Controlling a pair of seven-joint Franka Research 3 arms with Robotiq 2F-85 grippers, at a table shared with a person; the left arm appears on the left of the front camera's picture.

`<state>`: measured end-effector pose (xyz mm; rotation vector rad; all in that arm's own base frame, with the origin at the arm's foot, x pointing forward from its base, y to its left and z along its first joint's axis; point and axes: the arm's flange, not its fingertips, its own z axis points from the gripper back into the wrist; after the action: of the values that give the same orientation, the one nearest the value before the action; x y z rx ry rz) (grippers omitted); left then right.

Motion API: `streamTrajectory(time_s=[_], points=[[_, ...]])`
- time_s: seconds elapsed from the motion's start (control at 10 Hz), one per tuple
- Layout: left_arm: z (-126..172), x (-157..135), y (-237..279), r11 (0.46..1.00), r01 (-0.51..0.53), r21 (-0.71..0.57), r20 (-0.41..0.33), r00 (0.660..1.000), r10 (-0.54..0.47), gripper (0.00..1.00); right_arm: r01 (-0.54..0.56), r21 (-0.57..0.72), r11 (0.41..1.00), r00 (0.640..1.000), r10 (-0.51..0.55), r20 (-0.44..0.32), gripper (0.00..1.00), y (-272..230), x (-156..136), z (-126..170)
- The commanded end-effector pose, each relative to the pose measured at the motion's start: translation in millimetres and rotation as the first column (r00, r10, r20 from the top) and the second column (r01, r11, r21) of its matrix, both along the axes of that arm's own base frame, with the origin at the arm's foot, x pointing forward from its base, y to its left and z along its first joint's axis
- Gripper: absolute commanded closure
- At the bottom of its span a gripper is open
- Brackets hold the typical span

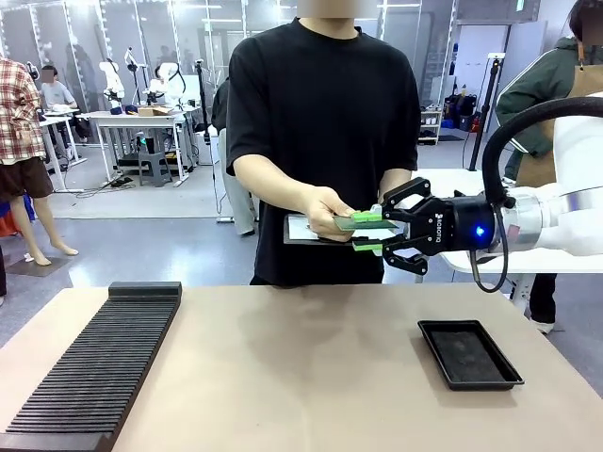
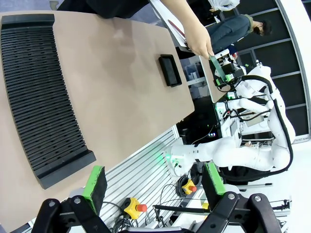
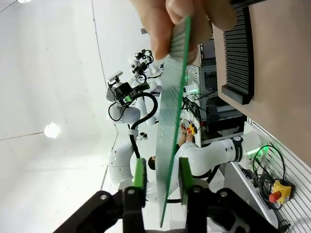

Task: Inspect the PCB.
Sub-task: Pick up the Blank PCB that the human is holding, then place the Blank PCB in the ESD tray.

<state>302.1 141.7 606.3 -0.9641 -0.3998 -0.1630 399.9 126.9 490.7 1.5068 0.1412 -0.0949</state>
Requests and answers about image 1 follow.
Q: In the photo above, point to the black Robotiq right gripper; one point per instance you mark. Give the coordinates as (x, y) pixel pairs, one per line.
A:
(461, 226)

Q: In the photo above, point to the green PCB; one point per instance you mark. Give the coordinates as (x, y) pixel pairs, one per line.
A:
(372, 224)

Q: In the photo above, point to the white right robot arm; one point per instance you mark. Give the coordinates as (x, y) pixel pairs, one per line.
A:
(575, 212)

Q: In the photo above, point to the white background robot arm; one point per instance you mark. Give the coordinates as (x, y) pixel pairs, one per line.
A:
(113, 80)
(165, 77)

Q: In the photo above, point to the person's left forearm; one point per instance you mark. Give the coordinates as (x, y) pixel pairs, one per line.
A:
(398, 181)

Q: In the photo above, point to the person's right forearm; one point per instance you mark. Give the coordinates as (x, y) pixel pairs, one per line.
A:
(273, 183)

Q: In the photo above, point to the black slotted PCB rack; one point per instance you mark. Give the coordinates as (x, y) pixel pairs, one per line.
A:
(99, 358)

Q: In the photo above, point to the person's right hand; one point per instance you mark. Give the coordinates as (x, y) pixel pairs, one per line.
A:
(325, 212)

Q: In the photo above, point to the white storage shelf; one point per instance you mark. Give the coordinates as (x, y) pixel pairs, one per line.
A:
(431, 127)

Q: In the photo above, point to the dark grey foam pad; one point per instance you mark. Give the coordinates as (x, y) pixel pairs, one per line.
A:
(466, 355)

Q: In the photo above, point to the black tripod stand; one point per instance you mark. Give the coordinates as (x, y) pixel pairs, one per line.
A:
(490, 94)

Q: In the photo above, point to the person in black t-shirt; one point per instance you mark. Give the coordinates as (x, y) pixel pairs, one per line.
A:
(320, 94)

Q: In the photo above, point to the person in light trousers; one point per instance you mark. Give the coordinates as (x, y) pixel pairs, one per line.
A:
(235, 202)

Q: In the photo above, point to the black plastic tray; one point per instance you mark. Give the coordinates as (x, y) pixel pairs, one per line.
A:
(511, 374)

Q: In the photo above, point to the person in green jacket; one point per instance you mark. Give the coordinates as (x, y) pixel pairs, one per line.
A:
(542, 85)

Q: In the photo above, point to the grey plastic stool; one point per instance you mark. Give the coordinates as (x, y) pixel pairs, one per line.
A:
(155, 165)

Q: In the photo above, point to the cardboard box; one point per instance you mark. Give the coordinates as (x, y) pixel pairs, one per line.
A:
(155, 111)

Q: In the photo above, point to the long white workbench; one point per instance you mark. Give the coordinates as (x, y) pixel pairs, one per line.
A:
(132, 117)

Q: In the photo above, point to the white desk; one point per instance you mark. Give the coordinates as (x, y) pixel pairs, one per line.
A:
(56, 120)

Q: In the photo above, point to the dark floor mat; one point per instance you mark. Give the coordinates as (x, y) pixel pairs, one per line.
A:
(42, 269)

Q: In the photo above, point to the seated person in grey shirt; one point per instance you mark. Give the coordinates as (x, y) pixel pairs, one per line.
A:
(56, 96)

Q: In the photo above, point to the mannequin in plaid shirt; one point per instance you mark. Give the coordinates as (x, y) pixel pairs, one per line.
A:
(14, 103)

